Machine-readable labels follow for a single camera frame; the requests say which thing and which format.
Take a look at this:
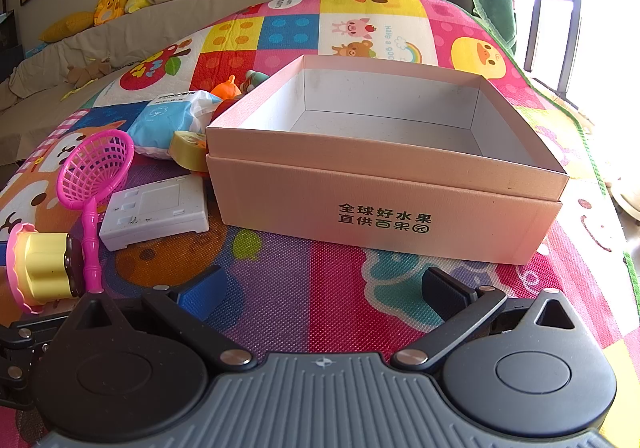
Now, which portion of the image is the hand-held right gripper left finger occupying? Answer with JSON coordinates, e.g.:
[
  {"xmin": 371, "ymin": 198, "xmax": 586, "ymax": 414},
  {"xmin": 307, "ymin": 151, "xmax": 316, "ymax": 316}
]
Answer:
[{"xmin": 69, "ymin": 265, "xmax": 256, "ymax": 374}]

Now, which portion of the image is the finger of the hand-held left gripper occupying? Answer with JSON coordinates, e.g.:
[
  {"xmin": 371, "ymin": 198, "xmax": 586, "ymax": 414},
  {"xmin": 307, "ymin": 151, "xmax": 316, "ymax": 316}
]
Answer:
[{"xmin": 0, "ymin": 313, "xmax": 56, "ymax": 411}]

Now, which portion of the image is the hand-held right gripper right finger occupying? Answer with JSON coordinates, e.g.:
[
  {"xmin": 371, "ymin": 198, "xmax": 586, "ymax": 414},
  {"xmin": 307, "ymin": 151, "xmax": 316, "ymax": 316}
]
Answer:
[{"xmin": 390, "ymin": 267, "xmax": 577, "ymax": 376}]

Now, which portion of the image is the pink cardboard box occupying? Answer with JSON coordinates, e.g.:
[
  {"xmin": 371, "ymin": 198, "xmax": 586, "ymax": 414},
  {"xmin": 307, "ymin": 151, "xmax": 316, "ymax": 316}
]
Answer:
[{"xmin": 205, "ymin": 54, "xmax": 571, "ymax": 266}]

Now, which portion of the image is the blue wet wipes pack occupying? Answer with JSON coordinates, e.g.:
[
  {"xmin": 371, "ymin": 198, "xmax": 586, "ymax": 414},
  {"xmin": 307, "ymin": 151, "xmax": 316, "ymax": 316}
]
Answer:
[{"xmin": 126, "ymin": 90, "xmax": 224, "ymax": 161}]

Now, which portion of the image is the orange plastic toy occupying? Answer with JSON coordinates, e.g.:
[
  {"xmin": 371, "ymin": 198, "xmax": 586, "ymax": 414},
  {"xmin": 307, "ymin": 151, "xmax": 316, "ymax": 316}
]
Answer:
[{"xmin": 210, "ymin": 74, "xmax": 243, "ymax": 101}]

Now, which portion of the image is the white power strip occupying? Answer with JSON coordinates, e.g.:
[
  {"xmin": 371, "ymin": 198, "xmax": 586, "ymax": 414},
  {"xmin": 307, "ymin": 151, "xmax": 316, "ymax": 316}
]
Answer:
[{"xmin": 98, "ymin": 174, "xmax": 210, "ymax": 253}]

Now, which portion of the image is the colourful cartoon play mat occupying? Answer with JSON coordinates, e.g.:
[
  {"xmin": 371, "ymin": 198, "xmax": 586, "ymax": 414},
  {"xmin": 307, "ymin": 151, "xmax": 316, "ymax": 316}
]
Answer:
[{"xmin": 0, "ymin": 0, "xmax": 640, "ymax": 448}]

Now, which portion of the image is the yellow and pink toy cup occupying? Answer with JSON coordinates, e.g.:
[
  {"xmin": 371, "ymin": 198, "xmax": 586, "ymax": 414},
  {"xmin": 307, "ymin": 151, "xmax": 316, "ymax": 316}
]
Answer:
[{"xmin": 5, "ymin": 222, "xmax": 86, "ymax": 315}]

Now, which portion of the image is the yellow round toy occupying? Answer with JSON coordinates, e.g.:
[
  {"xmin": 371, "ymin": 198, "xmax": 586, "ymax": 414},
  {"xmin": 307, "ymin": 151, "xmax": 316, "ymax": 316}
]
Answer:
[{"xmin": 168, "ymin": 130, "xmax": 210, "ymax": 173}]

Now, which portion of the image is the pink toy scoop net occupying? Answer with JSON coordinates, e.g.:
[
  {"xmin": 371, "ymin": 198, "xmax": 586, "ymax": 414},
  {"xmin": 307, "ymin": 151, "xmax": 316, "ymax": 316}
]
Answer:
[{"xmin": 56, "ymin": 129, "xmax": 136, "ymax": 293}]

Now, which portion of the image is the white toy bottle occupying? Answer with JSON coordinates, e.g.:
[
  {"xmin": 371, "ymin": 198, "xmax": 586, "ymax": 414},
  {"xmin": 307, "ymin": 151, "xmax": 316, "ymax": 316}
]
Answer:
[{"xmin": 240, "ymin": 70, "xmax": 271, "ymax": 96}]

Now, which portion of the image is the brown plush toy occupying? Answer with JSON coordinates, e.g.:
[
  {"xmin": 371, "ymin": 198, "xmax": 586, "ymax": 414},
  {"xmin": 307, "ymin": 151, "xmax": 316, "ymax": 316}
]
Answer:
[{"xmin": 66, "ymin": 58, "xmax": 113, "ymax": 88}]

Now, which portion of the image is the beige sofa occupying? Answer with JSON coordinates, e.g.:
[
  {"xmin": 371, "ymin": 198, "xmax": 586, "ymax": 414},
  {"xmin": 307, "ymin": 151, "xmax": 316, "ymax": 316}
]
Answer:
[{"xmin": 0, "ymin": 0, "xmax": 321, "ymax": 169}]

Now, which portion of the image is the yellow pillow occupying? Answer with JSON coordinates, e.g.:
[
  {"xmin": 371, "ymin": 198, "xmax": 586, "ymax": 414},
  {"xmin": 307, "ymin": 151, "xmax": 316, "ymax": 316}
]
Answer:
[{"xmin": 39, "ymin": 12, "xmax": 96, "ymax": 43}]

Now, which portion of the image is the yellow plush bag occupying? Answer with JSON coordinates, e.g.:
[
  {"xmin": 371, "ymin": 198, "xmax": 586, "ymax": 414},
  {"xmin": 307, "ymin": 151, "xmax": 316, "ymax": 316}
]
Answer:
[{"xmin": 93, "ymin": 0, "xmax": 128, "ymax": 26}]

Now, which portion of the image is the dark screen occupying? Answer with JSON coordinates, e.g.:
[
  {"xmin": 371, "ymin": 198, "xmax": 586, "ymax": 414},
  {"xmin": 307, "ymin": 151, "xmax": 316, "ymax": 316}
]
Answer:
[{"xmin": 0, "ymin": 10, "xmax": 23, "ymax": 78}]

